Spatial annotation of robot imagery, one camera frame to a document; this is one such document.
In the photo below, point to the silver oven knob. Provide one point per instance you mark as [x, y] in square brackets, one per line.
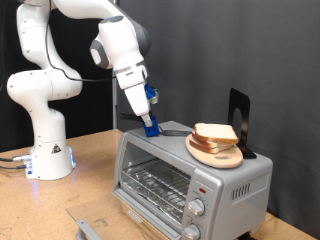
[196, 206]
[192, 232]

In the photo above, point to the silver toaster oven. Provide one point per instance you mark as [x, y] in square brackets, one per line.
[240, 173]

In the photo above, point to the black metal bookend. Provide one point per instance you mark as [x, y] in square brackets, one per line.
[245, 106]

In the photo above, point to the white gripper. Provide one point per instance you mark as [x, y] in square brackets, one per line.
[136, 96]

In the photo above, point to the black backdrop cloth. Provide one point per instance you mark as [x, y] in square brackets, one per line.
[90, 106]

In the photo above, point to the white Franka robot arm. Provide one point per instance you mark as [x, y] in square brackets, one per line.
[50, 146]

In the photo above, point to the round wooden cutting board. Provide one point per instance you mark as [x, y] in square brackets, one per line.
[216, 160]

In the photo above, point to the black spatula with blue block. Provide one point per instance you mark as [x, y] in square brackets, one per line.
[152, 131]

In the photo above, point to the dark grey backdrop cloth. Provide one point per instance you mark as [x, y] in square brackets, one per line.
[200, 50]

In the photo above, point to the vertical metal pole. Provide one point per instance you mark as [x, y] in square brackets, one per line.
[114, 100]

